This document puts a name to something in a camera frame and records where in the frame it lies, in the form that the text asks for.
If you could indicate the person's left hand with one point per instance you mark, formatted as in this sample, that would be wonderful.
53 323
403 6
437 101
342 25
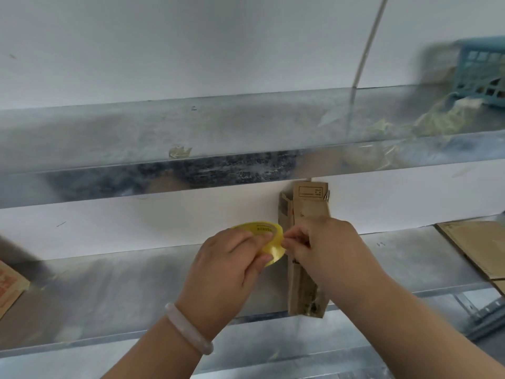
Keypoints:
217 288

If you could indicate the person's right hand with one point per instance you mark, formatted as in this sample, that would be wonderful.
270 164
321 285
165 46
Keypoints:
339 260

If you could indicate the red-lettered cardboard box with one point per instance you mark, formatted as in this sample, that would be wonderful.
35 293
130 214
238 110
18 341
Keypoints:
307 209

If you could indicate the yellow tape roll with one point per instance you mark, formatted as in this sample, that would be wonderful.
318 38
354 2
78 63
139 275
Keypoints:
268 228

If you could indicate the plain perforated cardboard box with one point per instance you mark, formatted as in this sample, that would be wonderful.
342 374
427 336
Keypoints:
473 244

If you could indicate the white-labelled cardboard box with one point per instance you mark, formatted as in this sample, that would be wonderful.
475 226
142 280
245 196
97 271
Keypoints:
10 288

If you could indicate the person's right forearm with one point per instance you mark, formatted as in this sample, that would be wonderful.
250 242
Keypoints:
426 335

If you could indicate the small crumpled tape scrap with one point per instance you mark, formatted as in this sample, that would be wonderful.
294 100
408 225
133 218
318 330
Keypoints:
179 152

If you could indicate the pile of clear tape scraps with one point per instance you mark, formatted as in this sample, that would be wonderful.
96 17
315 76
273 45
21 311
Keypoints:
442 118

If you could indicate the blue plastic basket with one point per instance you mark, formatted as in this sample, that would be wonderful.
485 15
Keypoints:
459 82

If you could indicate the pile of assorted small items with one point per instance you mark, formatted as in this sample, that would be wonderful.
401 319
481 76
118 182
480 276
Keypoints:
491 91

